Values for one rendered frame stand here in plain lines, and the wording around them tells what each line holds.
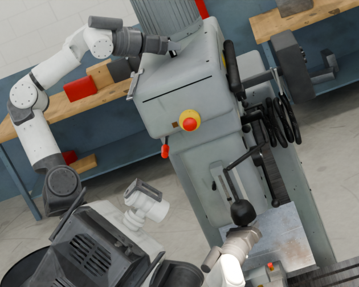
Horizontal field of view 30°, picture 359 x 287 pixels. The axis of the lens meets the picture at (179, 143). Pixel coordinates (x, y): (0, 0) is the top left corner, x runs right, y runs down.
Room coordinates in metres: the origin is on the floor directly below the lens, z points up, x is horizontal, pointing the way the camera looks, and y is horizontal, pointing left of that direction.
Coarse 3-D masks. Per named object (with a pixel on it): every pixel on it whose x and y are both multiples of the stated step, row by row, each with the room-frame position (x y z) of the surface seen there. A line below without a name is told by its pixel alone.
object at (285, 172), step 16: (240, 64) 2.68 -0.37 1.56; (256, 64) 2.59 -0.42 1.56; (256, 96) 2.32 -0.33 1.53; (272, 96) 2.32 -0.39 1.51; (256, 128) 2.33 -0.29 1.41; (288, 144) 2.32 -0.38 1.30; (176, 160) 2.39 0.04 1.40; (272, 160) 2.33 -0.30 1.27; (288, 160) 2.32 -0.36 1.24; (272, 176) 2.33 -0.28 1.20; (288, 176) 2.32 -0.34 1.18; (304, 176) 2.50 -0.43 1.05; (192, 192) 2.39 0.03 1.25; (288, 192) 2.33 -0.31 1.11; (304, 192) 2.32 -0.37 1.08; (304, 208) 2.32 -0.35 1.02; (208, 224) 2.39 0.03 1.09; (304, 224) 2.33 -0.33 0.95; (320, 224) 2.32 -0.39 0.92; (208, 240) 2.40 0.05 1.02; (320, 240) 2.32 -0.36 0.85; (320, 256) 2.32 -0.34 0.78
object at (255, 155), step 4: (256, 152) 1.99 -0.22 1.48; (260, 152) 2.01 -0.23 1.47; (252, 156) 1.99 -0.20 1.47; (256, 156) 1.99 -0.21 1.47; (260, 156) 1.99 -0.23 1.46; (252, 160) 1.99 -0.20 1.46; (256, 160) 1.99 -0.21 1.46; (260, 160) 1.98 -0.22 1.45; (256, 164) 1.99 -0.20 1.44; (260, 164) 1.99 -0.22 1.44; (264, 168) 1.98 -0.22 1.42; (264, 172) 1.97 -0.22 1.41; (268, 180) 1.95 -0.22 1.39; (268, 184) 1.94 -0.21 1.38; (272, 188) 1.94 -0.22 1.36; (272, 192) 1.92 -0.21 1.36; (272, 196) 1.92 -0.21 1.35; (272, 200) 1.91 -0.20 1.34; (276, 200) 1.90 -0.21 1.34; (272, 204) 1.90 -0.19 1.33; (276, 204) 1.89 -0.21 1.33
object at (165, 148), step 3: (168, 135) 1.89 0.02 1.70; (165, 138) 1.86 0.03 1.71; (168, 138) 1.87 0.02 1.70; (165, 141) 1.83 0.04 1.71; (165, 144) 1.80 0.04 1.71; (162, 147) 1.79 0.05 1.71; (165, 147) 1.78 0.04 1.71; (168, 147) 1.79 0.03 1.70; (162, 150) 1.77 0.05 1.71; (165, 150) 1.76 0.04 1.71; (168, 150) 1.77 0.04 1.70; (162, 153) 1.75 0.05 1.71; (165, 153) 1.75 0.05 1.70; (168, 153) 1.76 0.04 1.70; (162, 156) 1.75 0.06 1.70; (165, 156) 1.75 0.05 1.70
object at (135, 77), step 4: (132, 72) 1.98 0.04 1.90; (140, 72) 1.95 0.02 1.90; (132, 76) 1.95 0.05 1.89; (136, 76) 1.92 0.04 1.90; (132, 80) 1.90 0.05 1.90; (136, 80) 1.88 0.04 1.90; (132, 84) 1.86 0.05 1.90; (136, 84) 1.85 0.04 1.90; (132, 88) 1.82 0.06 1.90; (128, 92) 1.80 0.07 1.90; (132, 92) 1.78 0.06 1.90; (128, 96) 1.76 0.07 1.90; (132, 96) 1.75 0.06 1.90; (128, 100) 1.75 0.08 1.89
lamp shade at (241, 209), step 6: (234, 204) 1.75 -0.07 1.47; (240, 204) 1.73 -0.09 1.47; (246, 204) 1.73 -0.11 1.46; (234, 210) 1.73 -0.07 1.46; (240, 210) 1.72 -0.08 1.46; (246, 210) 1.72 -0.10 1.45; (252, 210) 1.73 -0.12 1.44; (234, 216) 1.73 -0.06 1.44; (240, 216) 1.72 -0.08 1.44; (246, 216) 1.71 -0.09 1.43; (252, 216) 1.72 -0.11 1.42; (234, 222) 1.74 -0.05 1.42; (240, 222) 1.72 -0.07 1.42; (246, 222) 1.71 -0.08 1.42
